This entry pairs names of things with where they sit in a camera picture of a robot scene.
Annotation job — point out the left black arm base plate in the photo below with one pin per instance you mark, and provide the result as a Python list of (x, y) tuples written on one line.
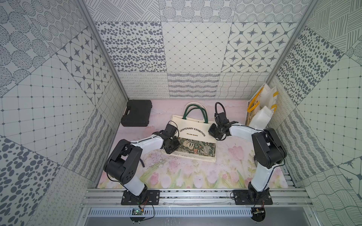
[(147, 197)]

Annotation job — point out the small circuit board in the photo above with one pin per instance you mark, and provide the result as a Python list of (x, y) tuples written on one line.
[(137, 212), (258, 214)]

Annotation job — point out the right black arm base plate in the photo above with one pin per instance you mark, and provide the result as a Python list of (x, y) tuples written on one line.
[(249, 197)]

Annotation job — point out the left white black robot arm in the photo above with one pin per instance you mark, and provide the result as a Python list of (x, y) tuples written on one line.
[(122, 164)]

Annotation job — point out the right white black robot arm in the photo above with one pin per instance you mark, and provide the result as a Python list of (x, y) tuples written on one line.
[(268, 149)]

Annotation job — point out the right small circuit board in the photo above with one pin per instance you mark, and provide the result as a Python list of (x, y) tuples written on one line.
[(258, 214)]

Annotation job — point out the starry night canvas tote bag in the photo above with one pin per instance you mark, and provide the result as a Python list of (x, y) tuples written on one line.
[(196, 103)]

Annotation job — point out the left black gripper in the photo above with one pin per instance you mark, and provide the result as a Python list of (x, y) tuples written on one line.
[(172, 144)]

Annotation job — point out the left small circuit board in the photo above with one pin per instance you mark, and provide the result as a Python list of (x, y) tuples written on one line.
[(137, 212)]

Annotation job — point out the aluminium rail frame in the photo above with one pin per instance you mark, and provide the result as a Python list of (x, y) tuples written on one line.
[(281, 197)]

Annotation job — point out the black plastic tool case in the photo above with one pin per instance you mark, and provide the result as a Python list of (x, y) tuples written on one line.
[(137, 113)]

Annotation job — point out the yellow handled illustrated tote bag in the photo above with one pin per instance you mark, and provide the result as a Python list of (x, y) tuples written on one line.
[(262, 107)]

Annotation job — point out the green handled floral tote bag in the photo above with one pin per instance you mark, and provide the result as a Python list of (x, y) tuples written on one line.
[(195, 141)]

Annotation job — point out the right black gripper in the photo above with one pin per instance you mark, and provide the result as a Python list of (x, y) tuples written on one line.
[(211, 132)]

